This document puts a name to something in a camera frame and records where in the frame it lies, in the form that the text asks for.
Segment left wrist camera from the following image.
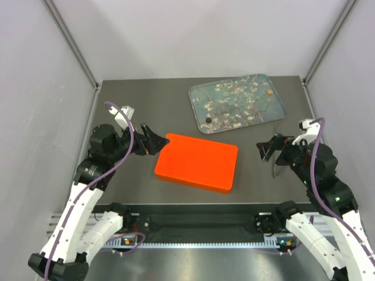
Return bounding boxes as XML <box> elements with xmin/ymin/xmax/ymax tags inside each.
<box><xmin>108</xmin><ymin>105</ymin><xmax>135</xmax><ymax>131</ymax></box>

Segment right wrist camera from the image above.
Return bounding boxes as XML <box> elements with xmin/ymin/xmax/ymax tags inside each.
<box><xmin>292</xmin><ymin>119</ymin><xmax>321</xmax><ymax>146</ymax></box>

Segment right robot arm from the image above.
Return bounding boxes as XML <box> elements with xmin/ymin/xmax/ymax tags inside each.
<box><xmin>257</xmin><ymin>133</ymin><xmax>374</xmax><ymax>280</ymax></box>

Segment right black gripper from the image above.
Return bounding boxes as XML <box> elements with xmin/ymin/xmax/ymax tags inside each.
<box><xmin>256</xmin><ymin>132</ymin><xmax>315</xmax><ymax>186</ymax></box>

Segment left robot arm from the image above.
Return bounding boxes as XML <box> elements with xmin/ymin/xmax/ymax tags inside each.
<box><xmin>28</xmin><ymin>124</ymin><xmax>169</xmax><ymax>280</ymax></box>

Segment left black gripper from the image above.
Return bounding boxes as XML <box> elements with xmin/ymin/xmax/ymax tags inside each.
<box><xmin>108</xmin><ymin>123</ymin><xmax>169</xmax><ymax>163</ymax></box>

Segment orange box lid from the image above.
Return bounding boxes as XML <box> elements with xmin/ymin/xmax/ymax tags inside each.
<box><xmin>155</xmin><ymin>133</ymin><xmax>238</xmax><ymax>194</ymax></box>

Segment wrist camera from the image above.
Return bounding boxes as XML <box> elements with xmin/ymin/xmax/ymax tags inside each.
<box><xmin>292</xmin><ymin>119</ymin><xmax>321</xmax><ymax>146</ymax></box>
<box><xmin>108</xmin><ymin>105</ymin><xmax>135</xmax><ymax>131</ymax></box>

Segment floral blue tray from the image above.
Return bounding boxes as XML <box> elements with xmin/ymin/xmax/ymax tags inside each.
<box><xmin>188</xmin><ymin>74</ymin><xmax>287</xmax><ymax>135</ymax></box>

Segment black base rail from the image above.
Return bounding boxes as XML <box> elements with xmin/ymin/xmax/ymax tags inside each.
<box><xmin>93</xmin><ymin>203</ymin><xmax>296</xmax><ymax>244</ymax></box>

